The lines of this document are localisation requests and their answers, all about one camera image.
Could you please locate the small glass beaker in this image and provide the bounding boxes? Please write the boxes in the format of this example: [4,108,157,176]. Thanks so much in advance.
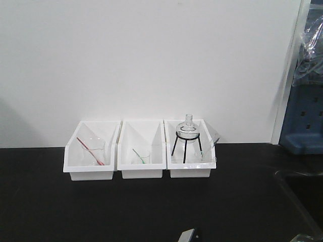
[137,151,151,164]

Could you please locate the tiny glass beaker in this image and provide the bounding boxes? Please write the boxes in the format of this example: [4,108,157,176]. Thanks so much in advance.
[194,151,204,163]

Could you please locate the large glass beaker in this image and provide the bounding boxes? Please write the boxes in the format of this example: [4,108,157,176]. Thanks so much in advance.
[81,138,106,166]

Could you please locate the black tripod stand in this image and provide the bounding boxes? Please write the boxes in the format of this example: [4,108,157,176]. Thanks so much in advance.
[171,131,202,164]

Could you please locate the round glass flask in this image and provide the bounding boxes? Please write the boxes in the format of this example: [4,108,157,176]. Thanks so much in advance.
[176,114,199,143]

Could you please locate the middle white plastic bin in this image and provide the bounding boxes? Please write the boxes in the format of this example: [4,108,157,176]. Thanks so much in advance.
[117,119,167,179]

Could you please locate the white plastic bin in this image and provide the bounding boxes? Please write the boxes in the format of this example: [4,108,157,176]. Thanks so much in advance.
[63,120,121,181]
[164,119,218,178]
[117,119,167,179]

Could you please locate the right white plastic bin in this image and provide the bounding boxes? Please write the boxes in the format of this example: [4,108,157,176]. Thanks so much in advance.
[164,119,218,178]

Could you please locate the clear plastic scoop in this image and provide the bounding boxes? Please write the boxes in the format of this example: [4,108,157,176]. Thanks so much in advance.
[200,134,221,158]

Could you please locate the left white plastic bin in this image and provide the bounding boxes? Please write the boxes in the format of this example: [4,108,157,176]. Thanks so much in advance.
[63,120,121,181]

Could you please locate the blue perforated equipment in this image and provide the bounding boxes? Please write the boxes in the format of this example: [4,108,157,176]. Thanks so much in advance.
[279,17,323,155]

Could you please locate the clear plastic bag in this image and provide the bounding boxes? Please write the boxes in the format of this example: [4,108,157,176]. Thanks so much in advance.
[293,16,322,86]

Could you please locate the black sink basin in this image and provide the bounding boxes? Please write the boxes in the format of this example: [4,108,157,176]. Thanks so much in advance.
[275,170,322,241]

